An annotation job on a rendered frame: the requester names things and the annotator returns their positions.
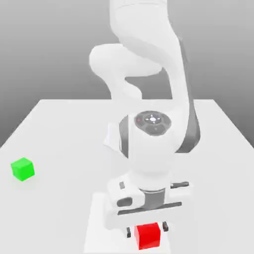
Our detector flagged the small green cube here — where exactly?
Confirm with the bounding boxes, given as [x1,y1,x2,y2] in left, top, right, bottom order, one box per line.
[10,157,36,182]

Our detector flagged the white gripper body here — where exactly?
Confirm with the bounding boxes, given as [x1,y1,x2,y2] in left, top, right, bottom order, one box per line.
[104,195,191,232]

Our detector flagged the small red cube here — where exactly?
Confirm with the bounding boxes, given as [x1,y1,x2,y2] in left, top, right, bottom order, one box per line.
[134,222,161,251]

